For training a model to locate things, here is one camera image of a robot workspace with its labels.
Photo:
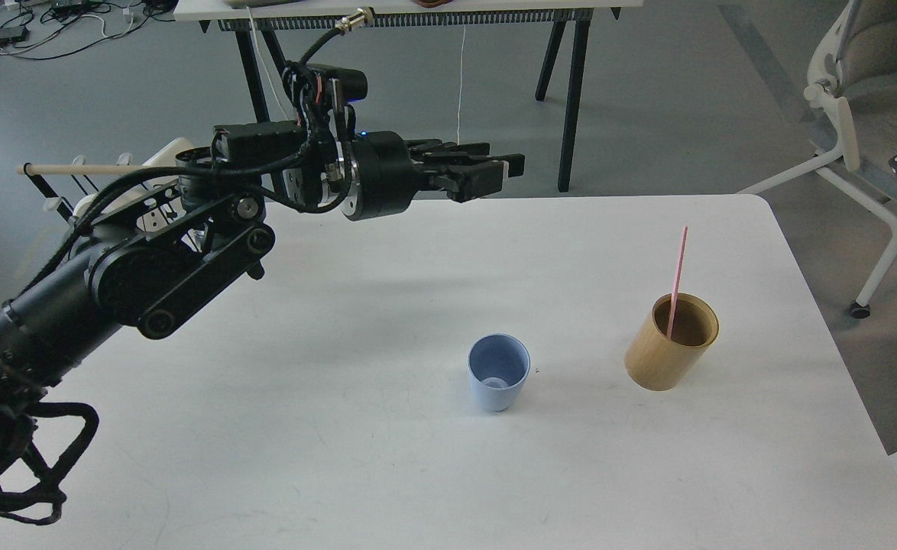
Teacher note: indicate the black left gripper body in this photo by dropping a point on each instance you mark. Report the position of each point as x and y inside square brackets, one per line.
[386, 178]

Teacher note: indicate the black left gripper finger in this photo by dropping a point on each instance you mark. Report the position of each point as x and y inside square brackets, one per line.
[464, 177]
[437, 151]

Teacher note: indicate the blue plastic cup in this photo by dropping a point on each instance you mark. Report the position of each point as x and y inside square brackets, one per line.
[498, 367]

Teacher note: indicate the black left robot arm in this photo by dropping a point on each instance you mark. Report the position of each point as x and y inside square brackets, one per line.
[158, 244]

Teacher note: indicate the beige office chair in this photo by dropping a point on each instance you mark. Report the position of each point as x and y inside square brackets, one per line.
[851, 85]

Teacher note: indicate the background white table black legs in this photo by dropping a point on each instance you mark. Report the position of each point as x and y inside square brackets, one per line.
[260, 25]

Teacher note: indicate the bamboo cylinder holder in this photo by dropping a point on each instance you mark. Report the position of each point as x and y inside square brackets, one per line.
[654, 362]

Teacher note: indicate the wooden dowel on rack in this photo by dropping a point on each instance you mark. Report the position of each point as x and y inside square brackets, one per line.
[36, 169]

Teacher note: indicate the black wire dish rack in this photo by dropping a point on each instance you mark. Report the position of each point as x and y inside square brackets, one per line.
[55, 195]

